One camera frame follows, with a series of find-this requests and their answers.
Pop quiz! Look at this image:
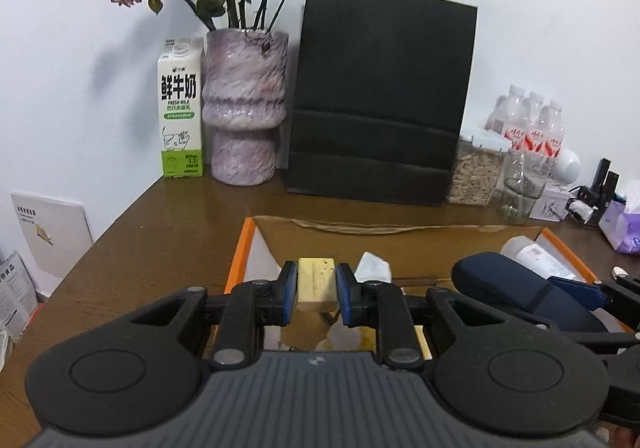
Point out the white tissue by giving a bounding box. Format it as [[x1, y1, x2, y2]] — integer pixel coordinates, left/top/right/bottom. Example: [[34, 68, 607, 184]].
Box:
[[355, 252, 394, 285]]

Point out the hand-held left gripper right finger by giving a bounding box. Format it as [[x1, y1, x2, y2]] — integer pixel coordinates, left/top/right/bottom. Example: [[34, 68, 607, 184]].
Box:
[[336, 262, 503, 370]]

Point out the white green milk carton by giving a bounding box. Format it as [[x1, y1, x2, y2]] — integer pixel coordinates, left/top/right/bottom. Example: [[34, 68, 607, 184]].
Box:
[[157, 38, 205, 179]]

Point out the blue white printed package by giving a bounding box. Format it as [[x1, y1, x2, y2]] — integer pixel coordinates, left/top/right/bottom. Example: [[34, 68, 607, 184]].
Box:
[[0, 250, 40, 345]]

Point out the pale yellow block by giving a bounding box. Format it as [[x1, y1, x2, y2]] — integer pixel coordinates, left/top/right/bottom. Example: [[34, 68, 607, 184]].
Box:
[[296, 256, 337, 313]]

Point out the white plastic bottle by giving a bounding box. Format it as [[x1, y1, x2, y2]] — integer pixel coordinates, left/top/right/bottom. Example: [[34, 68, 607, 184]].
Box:
[[500, 236, 582, 282]]

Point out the white charger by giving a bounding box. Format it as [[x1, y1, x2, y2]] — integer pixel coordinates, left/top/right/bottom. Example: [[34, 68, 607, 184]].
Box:
[[567, 198, 597, 225]]

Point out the purple tissue pack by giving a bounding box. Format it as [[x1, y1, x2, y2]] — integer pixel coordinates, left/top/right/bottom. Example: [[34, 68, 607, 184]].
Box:
[[598, 193, 640, 256]]

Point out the brown paper twine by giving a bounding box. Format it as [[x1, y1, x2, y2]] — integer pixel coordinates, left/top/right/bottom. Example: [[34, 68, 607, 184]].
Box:
[[292, 218, 503, 235]]

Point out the orange cardboard box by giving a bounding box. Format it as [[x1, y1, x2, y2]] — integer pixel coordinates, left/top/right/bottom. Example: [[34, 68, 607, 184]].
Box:
[[223, 215, 634, 364]]

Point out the white floral tin box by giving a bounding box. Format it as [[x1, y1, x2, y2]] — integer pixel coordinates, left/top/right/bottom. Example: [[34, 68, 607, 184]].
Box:
[[530, 183, 573, 222]]

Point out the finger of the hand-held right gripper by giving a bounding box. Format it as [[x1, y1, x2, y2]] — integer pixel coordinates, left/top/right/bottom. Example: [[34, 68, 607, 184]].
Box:
[[547, 323, 640, 359], [547, 267, 640, 329]]

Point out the purple marbled vase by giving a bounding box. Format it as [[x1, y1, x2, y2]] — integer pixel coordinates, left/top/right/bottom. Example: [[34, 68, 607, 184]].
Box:
[[201, 29, 290, 186]]

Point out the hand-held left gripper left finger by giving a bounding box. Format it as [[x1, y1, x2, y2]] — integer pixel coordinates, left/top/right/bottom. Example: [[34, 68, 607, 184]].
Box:
[[129, 260, 299, 371]]

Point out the white printed board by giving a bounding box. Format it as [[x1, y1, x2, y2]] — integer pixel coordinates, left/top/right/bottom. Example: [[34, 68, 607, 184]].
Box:
[[11, 190, 94, 279]]

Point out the clear seed container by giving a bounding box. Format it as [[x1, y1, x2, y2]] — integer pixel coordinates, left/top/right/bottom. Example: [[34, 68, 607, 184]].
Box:
[[447, 128, 512, 206]]

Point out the wooden desktop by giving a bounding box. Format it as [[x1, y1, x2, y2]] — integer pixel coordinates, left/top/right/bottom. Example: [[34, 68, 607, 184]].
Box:
[[0, 172, 640, 374]]

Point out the clear glass cup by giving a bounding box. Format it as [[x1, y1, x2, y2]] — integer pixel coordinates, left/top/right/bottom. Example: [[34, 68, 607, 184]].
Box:
[[497, 150, 548, 222]]

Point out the yellow white plush toy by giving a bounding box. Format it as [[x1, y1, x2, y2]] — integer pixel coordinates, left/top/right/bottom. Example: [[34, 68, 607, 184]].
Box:
[[320, 314, 379, 355]]

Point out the black paper bag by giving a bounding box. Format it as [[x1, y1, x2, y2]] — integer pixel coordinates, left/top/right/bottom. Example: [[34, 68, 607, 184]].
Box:
[[285, 0, 478, 207]]

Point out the dark blue case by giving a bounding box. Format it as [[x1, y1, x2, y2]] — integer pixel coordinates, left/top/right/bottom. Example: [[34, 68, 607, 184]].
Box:
[[451, 252, 609, 335]]

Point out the white round speaker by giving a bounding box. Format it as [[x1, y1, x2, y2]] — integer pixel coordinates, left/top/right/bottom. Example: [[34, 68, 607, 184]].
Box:
[[552, 149, 582, 187]]

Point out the red label water bottle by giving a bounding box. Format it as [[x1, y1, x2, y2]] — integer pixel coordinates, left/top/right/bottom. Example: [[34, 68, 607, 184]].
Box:
[[541, 100, 567, 169], [487, 85, 529, 152], [520, 92, 547, 155]]

